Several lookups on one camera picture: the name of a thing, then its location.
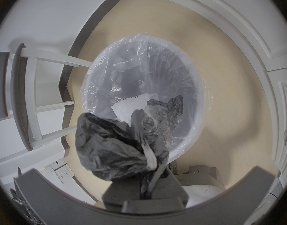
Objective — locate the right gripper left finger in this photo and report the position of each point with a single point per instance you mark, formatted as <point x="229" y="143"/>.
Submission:
<point x="122" y="191"/>

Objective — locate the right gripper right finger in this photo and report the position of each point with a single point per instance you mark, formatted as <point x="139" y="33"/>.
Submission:
<point x="174" y="189"/>

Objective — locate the black plastic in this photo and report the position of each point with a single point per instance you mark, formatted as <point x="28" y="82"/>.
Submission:
<point x="110" y="144"/>

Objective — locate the clear plastic bag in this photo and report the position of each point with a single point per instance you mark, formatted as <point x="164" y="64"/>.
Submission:
<point x="157" y="62"/>

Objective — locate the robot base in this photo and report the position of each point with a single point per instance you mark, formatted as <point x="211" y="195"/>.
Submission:
<point x="202" y="177"/>

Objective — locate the white trash bin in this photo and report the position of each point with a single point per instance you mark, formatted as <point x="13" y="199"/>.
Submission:
<point x="195" y="116"/>

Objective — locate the white chest of drawers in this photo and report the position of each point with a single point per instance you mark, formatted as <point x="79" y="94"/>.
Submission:
<point x="61" y="171"/>

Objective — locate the crumpled white paper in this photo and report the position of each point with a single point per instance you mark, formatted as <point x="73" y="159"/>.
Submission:
<point x="129" y="106"/>

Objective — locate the white chair with grey seat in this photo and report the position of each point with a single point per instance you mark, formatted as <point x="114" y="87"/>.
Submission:
<point x="19" y="90"/>

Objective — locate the white wardrobe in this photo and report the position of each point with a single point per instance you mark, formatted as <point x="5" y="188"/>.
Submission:
<point x="251" y="31"/>

